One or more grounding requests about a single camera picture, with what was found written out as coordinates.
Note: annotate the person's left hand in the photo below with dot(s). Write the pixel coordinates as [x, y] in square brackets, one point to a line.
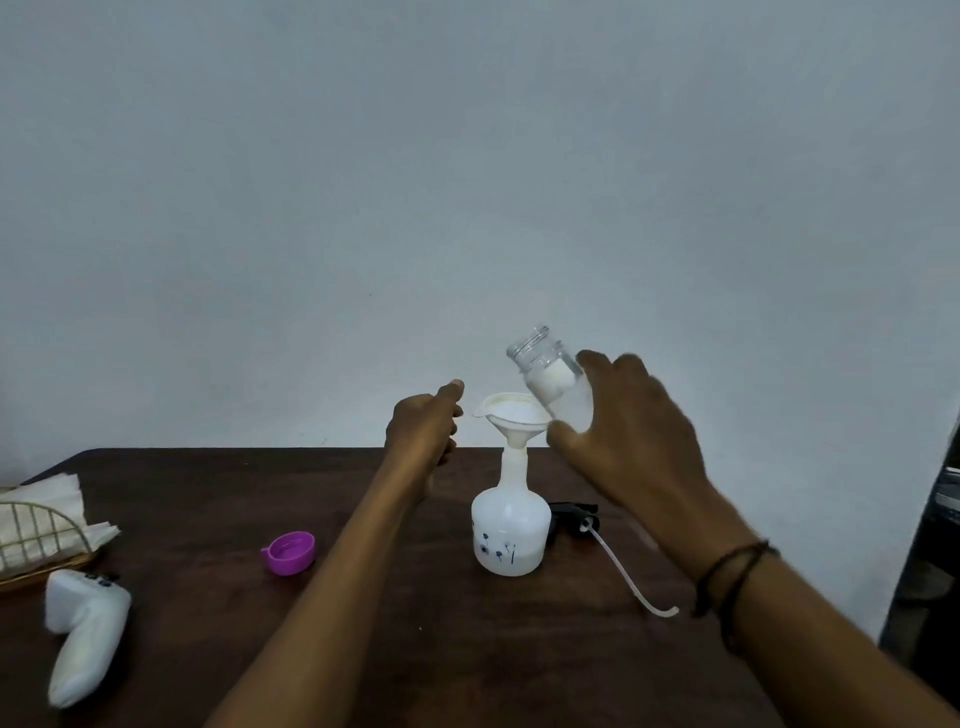
[416, 435]

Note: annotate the person's right hand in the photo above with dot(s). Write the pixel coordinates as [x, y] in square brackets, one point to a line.
[645, 457]

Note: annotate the person's right forearm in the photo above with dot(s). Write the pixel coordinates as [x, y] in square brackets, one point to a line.
[825, 660]

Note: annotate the purple plastic cap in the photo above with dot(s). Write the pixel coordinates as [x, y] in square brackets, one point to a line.
[289, 553]

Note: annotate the white powder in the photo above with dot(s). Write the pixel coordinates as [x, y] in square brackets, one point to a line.
[553, 381]

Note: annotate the white handheld controller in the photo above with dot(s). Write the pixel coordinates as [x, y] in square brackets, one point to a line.
[82, 630]

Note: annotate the dark furniture piece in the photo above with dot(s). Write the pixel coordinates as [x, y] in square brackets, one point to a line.
[926, 585]

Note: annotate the person's left thumb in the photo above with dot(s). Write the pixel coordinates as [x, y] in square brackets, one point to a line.
[450, 391]

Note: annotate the white plastic funnel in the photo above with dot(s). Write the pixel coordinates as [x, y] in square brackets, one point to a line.
[514, 420]

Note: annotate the clear glass jar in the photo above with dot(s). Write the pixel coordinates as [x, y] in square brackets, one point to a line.
[551, 375]

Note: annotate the stack of white napkins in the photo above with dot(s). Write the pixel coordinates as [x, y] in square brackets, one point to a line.
[45, 499]

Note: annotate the black spray trigger with tube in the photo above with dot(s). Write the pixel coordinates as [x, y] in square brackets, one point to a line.
[574, 517]

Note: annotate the person's right thumb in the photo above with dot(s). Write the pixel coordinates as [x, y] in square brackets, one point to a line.
[570, 446]

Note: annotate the white flower-print spray bottle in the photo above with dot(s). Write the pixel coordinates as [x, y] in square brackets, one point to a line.
[510, 525]

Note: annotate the person's left forearm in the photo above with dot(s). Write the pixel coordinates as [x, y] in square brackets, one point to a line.
[330, 600]

